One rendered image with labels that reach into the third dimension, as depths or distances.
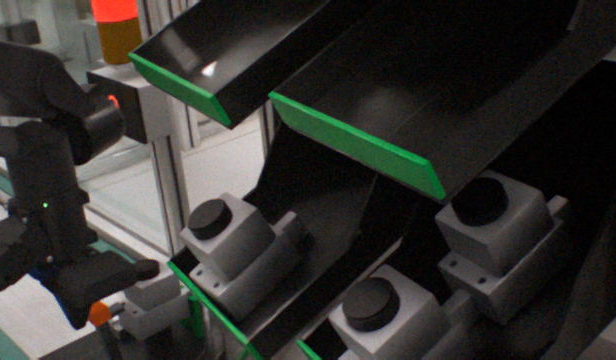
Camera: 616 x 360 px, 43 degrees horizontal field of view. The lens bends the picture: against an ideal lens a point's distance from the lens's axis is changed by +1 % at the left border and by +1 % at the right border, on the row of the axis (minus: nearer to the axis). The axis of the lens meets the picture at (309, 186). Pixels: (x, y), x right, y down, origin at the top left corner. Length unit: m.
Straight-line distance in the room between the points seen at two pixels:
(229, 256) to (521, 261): 0.19
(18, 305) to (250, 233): 0.72
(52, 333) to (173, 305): 0.30
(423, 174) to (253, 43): 0.21
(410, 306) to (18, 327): 0.80
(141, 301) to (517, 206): 0.49
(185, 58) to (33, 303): 0.71
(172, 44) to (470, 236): 0.24
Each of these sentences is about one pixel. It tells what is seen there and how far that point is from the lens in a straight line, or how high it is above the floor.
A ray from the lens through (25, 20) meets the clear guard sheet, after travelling 1.33.
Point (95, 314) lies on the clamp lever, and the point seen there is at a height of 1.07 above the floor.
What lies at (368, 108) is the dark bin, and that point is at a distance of 0.40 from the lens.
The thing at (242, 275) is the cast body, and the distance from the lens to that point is 0.53.
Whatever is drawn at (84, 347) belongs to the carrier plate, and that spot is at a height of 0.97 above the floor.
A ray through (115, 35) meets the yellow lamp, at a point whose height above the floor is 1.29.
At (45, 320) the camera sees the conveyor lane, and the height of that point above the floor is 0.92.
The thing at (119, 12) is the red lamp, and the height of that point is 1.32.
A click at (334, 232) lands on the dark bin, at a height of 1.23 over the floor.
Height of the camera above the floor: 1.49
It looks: 24 degrees down
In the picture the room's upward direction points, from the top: 5 degrees counter-clockwise
